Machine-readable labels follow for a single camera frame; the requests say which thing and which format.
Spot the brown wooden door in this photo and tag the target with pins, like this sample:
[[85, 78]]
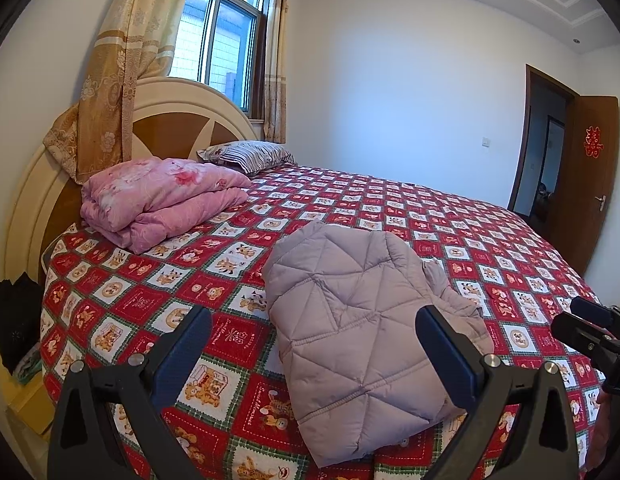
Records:
[[574, 221]]

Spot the black clothes beside bed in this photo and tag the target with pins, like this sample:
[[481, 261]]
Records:
[[20, 311]]

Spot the red double-happiness door sticker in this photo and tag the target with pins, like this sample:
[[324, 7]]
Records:
[[592, 144]]

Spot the yellow bedside box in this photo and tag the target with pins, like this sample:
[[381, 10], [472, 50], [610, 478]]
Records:
[[29, 403]]

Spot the metal door handle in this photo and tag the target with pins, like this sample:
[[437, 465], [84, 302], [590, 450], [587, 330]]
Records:
[[601, 202]]

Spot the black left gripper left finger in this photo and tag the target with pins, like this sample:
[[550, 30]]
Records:
[[85, 442]]

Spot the red patchwork bear bedspread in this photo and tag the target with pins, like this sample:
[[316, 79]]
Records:
[[234, 419]]

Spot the person's right hand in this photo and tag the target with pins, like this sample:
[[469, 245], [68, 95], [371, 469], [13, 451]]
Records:
[[601, 432]]

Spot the window with metal frame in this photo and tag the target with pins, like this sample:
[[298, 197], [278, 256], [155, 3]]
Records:
[[220, 43]]

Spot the striped pillow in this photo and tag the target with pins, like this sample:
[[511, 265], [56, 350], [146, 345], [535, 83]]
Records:
[[249, 157]]

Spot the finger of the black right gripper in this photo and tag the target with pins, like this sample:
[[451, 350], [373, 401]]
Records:
[[582, 336], [591, 311]]

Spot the pink folded floral quilt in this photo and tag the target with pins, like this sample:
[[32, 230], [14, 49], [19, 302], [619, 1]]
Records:
[[139, 204]]

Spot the lilac quilted puffer jacket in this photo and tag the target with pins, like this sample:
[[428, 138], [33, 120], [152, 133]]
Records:
[[343, 302]]

